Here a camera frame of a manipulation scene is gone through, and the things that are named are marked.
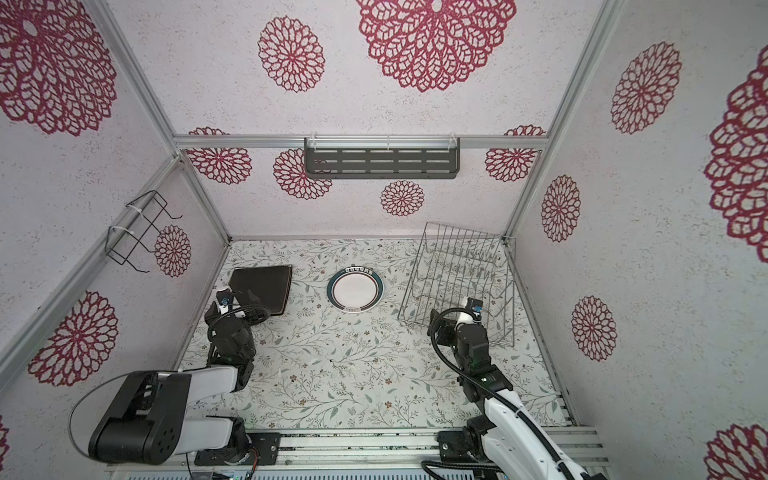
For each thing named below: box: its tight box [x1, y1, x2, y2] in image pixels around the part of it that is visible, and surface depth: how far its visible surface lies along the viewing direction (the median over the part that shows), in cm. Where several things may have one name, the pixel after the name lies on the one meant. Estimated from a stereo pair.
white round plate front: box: [326, 266, 385, 314], surface depth 106 cm
